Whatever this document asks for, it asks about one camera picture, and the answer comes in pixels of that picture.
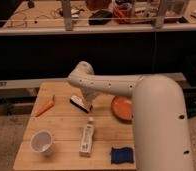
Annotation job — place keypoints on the metal frame post left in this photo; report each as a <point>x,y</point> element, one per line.
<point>66,8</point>

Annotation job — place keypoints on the black and white eraser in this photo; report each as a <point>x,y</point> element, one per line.
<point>78,102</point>

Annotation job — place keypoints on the black bag on bench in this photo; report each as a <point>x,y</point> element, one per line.
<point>100,17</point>

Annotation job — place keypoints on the white glue bottle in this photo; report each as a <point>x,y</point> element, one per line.
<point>87,138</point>

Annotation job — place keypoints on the metal frame post right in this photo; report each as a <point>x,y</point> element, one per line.
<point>159,20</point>

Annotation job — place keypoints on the blue sponge cloth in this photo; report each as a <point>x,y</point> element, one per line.
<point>122,155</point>

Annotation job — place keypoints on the red box on bench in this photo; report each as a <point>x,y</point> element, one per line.
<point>122,14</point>

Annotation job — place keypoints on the metal frame post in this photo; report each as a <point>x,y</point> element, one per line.
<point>66,8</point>
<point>159,20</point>

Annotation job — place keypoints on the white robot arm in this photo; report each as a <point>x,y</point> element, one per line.
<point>160,125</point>

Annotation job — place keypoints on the orange toy carrot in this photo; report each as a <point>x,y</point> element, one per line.
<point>46,106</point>

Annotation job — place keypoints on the long wooden workbench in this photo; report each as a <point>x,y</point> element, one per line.
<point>39,17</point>

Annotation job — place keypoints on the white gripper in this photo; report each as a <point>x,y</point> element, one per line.
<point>89,94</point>

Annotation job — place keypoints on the orange plate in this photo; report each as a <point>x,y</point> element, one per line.
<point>121,108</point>

